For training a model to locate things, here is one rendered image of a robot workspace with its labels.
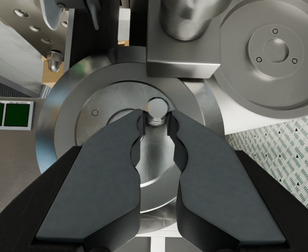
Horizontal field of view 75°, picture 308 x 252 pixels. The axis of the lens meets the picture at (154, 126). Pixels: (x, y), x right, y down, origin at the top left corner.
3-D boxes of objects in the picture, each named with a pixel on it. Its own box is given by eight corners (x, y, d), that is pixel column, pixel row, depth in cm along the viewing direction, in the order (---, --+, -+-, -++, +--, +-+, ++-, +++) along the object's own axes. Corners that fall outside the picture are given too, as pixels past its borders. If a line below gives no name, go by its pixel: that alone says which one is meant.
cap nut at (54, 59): (59, 51, 48) (57, 69, 48) (65, 58, 52) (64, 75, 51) (43, 50, 48) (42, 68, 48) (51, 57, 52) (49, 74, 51)
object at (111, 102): (53, 112, 14) (148, 60, 14) (65, 117, 16) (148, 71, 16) (107, 211, 13) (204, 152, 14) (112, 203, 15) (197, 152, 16)
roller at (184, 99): (195, 54, 16) (217, 203, 15) (166, 114, 42) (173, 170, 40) (49, 69, 16) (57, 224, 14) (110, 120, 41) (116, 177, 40)
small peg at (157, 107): (174, 114, 11) (151, 125, 11) (169, 121, 14) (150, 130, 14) (163, 91, 11) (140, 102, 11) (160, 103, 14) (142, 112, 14)
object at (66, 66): (83, -87, 20) (66, 93, 18) (118, 41, 43) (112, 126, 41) (78, -87, 20) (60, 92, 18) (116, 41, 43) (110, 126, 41)
